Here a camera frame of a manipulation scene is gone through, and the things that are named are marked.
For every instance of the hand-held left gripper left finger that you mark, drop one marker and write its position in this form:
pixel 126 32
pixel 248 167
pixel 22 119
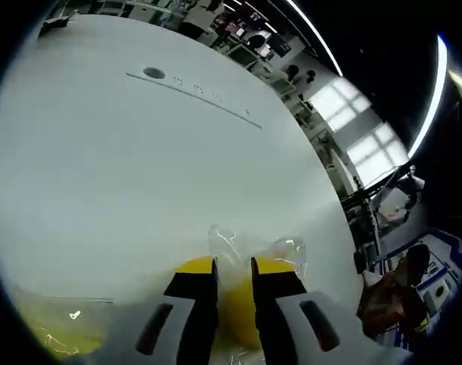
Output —
pixel 192 300

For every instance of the long curved ceiling light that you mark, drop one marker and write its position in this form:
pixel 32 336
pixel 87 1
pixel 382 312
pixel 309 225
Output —
pixel 430 95

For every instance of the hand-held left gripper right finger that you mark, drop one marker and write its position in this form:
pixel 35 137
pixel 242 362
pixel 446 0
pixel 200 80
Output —
pixel 280 304

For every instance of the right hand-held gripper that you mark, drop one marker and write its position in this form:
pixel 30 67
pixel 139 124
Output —
pixel 441 296

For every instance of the clear plastic bag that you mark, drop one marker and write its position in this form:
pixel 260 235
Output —
pixel 230 243

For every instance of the round yellow silicone block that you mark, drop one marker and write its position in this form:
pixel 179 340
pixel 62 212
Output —
pixel 236 308

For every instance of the bright window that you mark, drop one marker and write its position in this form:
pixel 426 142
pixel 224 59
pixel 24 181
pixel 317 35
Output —
pixel 364 133

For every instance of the flat black object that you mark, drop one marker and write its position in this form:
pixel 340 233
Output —
pixel 57 21

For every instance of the square yellow silicone block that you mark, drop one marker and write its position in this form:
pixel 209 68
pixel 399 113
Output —
pixel 59 327

